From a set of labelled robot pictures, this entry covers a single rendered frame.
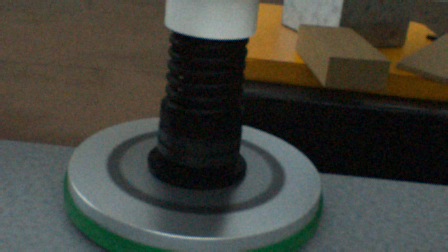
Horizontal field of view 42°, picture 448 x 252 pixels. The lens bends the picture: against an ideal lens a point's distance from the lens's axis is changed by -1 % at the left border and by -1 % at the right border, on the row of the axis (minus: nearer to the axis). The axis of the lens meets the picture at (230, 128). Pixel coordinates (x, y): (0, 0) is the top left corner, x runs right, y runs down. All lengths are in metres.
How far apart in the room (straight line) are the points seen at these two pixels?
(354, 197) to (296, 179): 0.08
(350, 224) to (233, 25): 0.20
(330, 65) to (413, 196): 0.37
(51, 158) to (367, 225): 0.30
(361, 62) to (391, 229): 0.44
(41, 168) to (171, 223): 0.18
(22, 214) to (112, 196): 0.08
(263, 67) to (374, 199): 0.50
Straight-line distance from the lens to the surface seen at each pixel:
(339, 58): 0.90
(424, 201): 0.58
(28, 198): 0.51
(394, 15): 1.21
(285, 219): 0.44
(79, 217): 0.45
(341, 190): 0.56
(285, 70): 1.01
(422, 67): 1.08
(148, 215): 0.43
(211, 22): 0.42
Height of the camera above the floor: 1.07
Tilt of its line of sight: 24 degrees down
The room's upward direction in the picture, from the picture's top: 7 degrees clockwise
